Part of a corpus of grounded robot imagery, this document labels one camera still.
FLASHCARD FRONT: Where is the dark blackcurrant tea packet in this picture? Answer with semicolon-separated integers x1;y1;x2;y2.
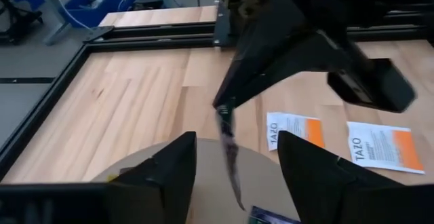
248;206;302;224
215;105;247;212

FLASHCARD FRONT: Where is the black table rail frame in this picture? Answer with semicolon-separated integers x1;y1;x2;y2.
0;0;434;181

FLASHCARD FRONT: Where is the white orange Tazo tea packet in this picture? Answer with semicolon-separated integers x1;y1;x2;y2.
266;111;326;152
346;121;426;175

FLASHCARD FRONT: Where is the black chair base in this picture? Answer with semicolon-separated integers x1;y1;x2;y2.
0;0;44;45

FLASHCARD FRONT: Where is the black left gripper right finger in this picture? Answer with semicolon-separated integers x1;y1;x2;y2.
277;130;401;224

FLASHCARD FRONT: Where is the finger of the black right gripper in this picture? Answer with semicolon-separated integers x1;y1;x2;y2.
216;32;343;109
214;0;325;107

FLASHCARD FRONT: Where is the round grey table mat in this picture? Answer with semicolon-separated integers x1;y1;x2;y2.
91;138;301;224

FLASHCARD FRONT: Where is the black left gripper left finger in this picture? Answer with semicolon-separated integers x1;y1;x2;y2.
111;131;198;224

